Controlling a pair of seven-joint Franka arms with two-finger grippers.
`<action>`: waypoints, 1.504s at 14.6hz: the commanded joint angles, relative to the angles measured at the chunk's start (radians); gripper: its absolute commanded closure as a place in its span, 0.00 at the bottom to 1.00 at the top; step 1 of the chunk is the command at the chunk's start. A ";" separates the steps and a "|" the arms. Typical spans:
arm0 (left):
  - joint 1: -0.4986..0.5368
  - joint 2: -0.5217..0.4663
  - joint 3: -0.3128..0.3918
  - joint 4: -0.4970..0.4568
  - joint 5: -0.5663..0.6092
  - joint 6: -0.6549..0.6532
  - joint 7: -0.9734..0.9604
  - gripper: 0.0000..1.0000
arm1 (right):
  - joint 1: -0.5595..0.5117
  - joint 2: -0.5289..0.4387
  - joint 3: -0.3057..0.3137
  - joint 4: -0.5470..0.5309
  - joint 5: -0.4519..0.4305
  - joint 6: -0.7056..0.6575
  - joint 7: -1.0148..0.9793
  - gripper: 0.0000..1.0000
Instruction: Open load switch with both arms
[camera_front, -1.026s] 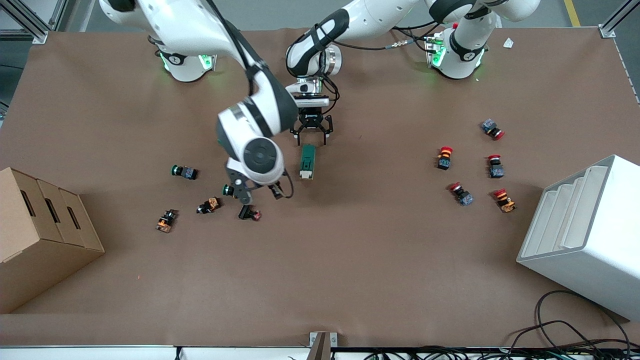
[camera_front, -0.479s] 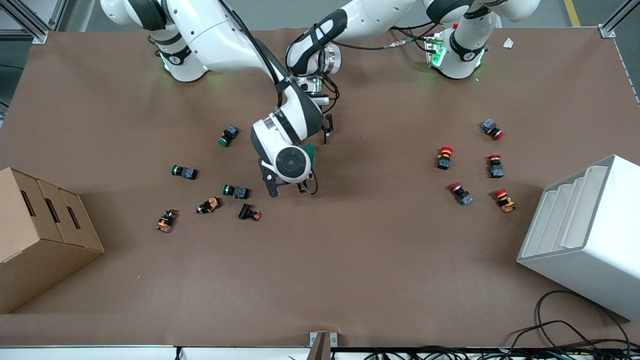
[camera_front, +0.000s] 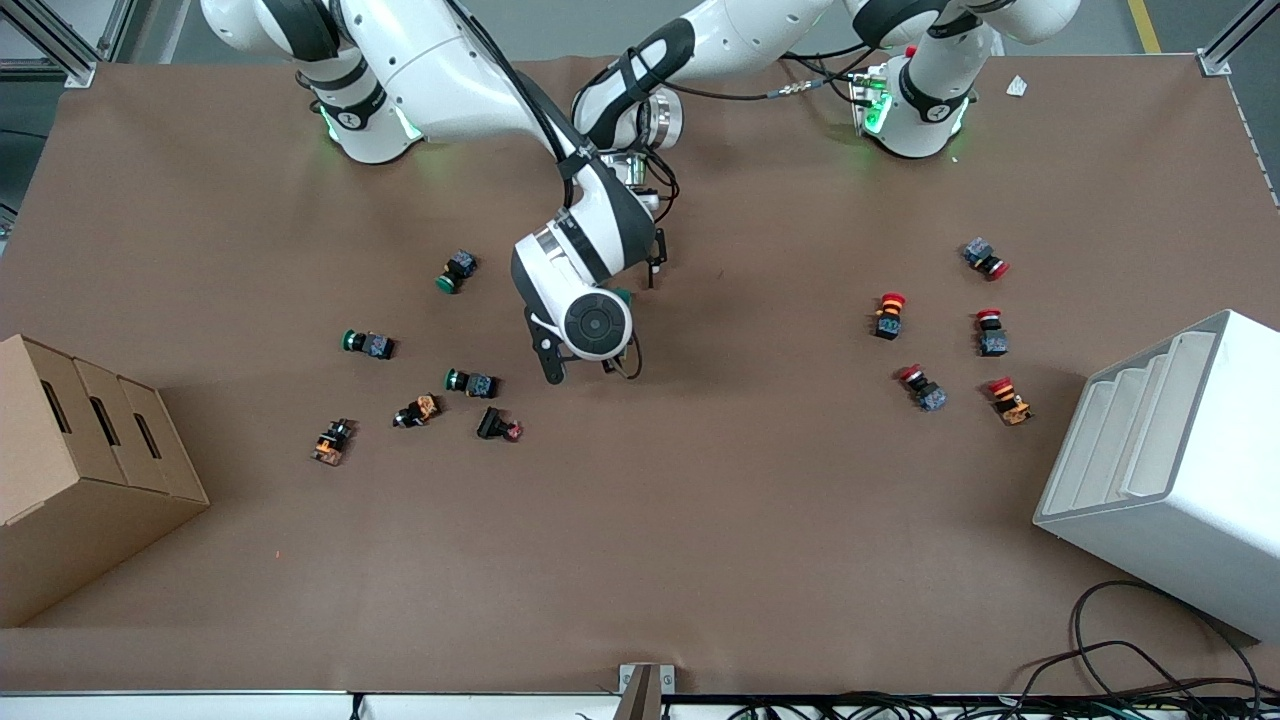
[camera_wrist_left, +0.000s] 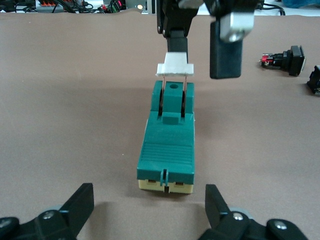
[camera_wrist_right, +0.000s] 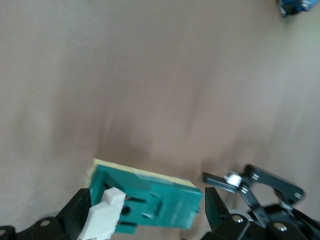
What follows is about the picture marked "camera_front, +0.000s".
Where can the brown paper table cover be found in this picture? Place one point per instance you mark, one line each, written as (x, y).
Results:
(700, 520)

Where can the brown cardboard box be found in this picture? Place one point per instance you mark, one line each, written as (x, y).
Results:
(80, 470)

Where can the orange black selector switch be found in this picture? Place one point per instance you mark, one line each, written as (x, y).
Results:
(331, 441)
(417, 411)

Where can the metal table edge bracket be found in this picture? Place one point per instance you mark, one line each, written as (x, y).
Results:
(646, 688)

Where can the green push button switch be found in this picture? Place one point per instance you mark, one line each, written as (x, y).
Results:
(456, 271)
(470, 382)
(368, 343)

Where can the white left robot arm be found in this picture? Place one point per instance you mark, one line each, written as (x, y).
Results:
(740, 30)

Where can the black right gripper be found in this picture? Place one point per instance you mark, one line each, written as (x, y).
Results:
(607, 365)

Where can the red emergency stop button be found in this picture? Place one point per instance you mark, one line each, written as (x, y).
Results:
(923, 388)
(985, 258)
(991, 333)

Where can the red emergency button orange block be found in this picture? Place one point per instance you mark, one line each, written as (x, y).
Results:
(889, 315)
(1009, 400)

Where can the white slotted storage rack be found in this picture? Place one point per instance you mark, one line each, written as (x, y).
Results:
(1170, 470)

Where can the aluminium frame profile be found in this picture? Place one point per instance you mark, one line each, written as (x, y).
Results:
(1235, 40)
(50, 40)

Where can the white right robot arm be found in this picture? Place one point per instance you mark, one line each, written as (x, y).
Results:
(450, 70)

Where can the small white paper scrap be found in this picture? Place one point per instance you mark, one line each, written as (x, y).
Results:
(1017, 86)

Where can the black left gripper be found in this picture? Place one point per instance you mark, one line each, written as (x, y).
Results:
(655, 251)

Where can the black switch with red tip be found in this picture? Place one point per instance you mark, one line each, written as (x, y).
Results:
(498, 425)

